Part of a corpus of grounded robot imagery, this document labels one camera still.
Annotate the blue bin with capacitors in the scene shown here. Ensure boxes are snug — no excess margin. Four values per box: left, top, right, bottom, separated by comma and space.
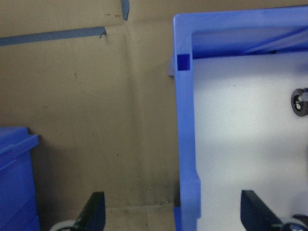
167, 6, 308, 231

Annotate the blue bin with buttons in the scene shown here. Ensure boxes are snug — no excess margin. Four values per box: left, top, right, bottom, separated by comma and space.
0, 127, 40, 231

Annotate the black cylindrical capacitor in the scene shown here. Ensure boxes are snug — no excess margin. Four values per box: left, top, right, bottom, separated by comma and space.
290, 88, 308, 118

